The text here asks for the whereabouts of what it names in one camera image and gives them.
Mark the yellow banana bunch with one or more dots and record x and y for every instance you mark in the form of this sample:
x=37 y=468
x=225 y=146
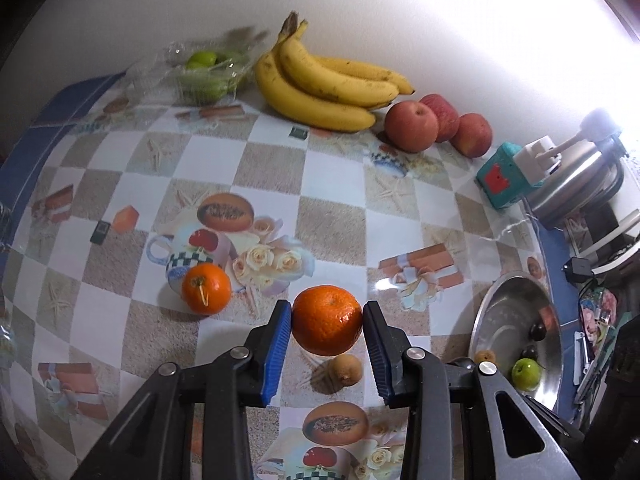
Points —
x=320 y=110

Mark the green fruit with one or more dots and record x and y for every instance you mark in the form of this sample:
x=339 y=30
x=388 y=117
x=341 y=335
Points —
x=201 y=59
x=235 y=57

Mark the printed checkered tablecloth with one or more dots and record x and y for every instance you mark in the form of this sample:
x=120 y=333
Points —
x=330 y=175

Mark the orange with stem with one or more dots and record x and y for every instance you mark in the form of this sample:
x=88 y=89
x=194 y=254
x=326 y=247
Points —
x=206 y=289

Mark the colourful printed packet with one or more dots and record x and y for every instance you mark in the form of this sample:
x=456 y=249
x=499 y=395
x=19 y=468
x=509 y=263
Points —
x=597 y=310

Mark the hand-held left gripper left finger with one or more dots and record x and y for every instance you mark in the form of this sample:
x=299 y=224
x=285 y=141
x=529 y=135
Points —
x=276 y=355

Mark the clear plastic container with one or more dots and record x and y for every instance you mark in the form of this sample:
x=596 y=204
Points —
x=150 y=72

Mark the dark small fruit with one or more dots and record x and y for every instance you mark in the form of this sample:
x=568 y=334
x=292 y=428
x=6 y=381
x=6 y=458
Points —
x=530 y=351
x=539 y=330

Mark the red apple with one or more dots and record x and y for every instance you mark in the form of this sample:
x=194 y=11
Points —
x=411 y=126
x=472 y=135
x=445 y=112

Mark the white lamp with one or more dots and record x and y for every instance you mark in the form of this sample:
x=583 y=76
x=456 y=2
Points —
x=597 y=124

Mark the teal cube socket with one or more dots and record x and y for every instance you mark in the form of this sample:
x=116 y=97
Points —
x=500 y=180

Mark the small green apple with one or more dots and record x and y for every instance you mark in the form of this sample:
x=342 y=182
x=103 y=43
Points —
x=526 y=374

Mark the white curved object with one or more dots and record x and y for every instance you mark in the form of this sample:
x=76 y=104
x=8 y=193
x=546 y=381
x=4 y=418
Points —
x=615 y=232

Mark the steel kettle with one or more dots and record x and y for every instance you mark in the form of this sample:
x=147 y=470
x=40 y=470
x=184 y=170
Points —
x=575 y=185

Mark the white plug adapter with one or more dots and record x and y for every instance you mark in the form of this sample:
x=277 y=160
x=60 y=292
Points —
x=537 y=157

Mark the large orange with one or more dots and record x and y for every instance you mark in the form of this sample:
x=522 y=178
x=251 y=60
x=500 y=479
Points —
x=325 y=320

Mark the steel bowl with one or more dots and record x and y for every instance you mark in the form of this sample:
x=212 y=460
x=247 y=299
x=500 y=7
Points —
x=505 y=320

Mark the black adapter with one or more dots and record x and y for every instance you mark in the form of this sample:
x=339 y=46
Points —
x=577 y=267

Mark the small brown fruit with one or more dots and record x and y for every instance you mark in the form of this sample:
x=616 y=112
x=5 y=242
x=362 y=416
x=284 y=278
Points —
x=484 y=357
x=345 y=370

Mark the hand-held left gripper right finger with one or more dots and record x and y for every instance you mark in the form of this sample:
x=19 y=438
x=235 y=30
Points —
x=380 y=360

